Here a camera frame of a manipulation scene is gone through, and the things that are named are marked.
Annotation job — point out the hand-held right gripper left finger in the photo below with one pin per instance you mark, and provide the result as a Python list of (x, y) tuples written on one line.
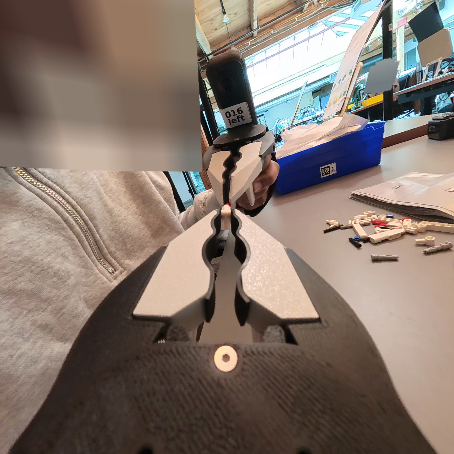
[(173, 280)]

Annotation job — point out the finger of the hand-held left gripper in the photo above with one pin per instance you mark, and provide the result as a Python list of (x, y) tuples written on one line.
[(217, 166), (248, 163)]

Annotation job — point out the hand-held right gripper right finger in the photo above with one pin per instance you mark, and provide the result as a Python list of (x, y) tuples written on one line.
[(280, 283)]

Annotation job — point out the small white lego assembly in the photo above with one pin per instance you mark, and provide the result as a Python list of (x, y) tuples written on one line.
[(225, 214)]

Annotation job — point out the pile of lego pieces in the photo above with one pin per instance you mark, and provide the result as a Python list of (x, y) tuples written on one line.
[(386, 234)]

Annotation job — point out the person's left forearm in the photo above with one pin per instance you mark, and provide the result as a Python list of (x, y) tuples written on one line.
[(202, 204)]

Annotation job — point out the open lego instruction booklet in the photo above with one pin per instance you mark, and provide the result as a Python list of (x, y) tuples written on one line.
[(408, 195)]

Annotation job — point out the person's left hand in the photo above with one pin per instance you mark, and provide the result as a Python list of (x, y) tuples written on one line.
[(264, 188)]

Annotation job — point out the white plastic bags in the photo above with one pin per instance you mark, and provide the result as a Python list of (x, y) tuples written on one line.
[(319, 134)]

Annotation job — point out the blue plastic bin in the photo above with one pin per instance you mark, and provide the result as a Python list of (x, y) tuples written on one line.
[(354, 156)]

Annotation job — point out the leaning printed display board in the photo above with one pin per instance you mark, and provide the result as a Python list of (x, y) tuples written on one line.
[(358, 60)]

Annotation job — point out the yellow plastic bin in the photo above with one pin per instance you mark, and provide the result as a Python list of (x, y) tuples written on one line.
[(372, 101)]

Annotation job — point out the black charger box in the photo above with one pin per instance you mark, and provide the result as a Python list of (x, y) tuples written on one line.
[(441, 127)]

